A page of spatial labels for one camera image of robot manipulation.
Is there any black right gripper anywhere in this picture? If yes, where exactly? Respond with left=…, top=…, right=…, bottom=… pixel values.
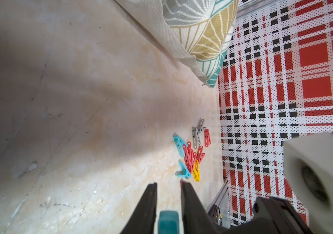
left=222, top=197, right=312, bottom=234

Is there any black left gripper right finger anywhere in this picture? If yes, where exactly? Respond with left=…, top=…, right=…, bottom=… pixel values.
left=180, top=182, right=220, bottom=234

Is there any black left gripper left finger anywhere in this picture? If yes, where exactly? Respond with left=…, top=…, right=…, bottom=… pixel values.
left=121, top=183, right=157, bottom=234

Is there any teal clothespin front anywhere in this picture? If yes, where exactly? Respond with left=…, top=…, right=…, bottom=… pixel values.
left=158, top=210, right=180, bottom=234

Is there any teal clothespin pile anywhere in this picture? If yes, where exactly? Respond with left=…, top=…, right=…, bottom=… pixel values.
left=175, top=160, right=191, bottom=179

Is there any yellow clothespin right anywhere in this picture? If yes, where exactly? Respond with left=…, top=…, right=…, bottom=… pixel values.
left=192, top=160, right=201, bottom=182

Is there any red clothespin pile lower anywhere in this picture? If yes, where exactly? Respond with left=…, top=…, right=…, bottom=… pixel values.
left=195, top=146, right=205, bottom=164

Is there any teal clothespin upper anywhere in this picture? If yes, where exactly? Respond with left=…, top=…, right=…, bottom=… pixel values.
left=173, top=134, right=188, bottom=158

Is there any red clothespin far right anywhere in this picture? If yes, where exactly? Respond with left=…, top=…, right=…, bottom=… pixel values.
left=204, top=128, right=211, bottom=147

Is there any grey clothespin right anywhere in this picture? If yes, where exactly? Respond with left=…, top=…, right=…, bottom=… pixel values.
left=192, top=118, right=206, bottom=149

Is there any patterned teal gold pillow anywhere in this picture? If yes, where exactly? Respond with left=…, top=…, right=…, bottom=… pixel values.
left=118, top=0, right=239, bottom=88

